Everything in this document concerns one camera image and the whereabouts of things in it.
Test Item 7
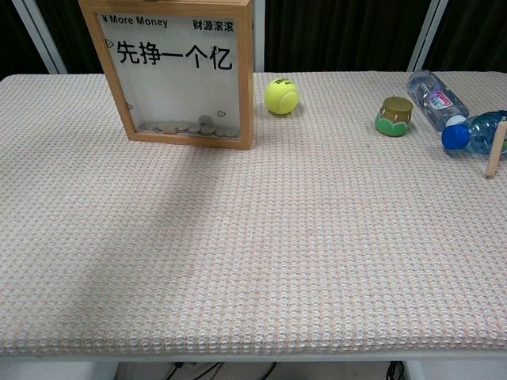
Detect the white upright frame post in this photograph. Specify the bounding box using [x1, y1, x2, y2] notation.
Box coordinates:
[253, 0, 266, 73]

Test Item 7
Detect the clear bottle with pink label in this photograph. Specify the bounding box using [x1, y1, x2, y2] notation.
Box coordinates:
[406, 70, 471, 132]

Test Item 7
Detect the white table frame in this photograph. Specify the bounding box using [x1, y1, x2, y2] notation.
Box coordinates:
[0, 351, 507, 380]

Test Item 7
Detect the white slanted frame post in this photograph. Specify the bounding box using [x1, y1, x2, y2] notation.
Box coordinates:
[15, 0, 69, 75]
[406, 0, 451, 73]

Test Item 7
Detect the yellow tennis ball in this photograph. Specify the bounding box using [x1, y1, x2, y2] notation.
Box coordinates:
[264, 77, 300, 116]

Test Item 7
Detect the clear bottle with blue cap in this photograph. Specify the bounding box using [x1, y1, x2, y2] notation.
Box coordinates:
[441, 110, 507, 159]

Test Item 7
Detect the thin wooden stick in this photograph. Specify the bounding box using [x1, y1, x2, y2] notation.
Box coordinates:
[485, 120, 507, 180]

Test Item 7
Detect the wooden frame coin bank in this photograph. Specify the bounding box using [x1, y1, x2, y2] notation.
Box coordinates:
[78, 0, 255, 151]

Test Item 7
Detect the black curtain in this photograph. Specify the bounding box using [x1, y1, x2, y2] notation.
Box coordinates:
[0, 0, 507, 80]

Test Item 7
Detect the green and brown toy pot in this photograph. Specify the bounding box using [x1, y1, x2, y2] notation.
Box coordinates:
[374, 96, 414, 137]

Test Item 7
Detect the black cable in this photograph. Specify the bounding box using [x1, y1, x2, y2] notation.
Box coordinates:
[386, 360, 406, 380]
[164, 361, 223, 380]
[256, 361, 278, 380]

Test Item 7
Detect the pink white woven tablecloth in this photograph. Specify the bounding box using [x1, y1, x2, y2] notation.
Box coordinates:
[0, 70, 507, 355]

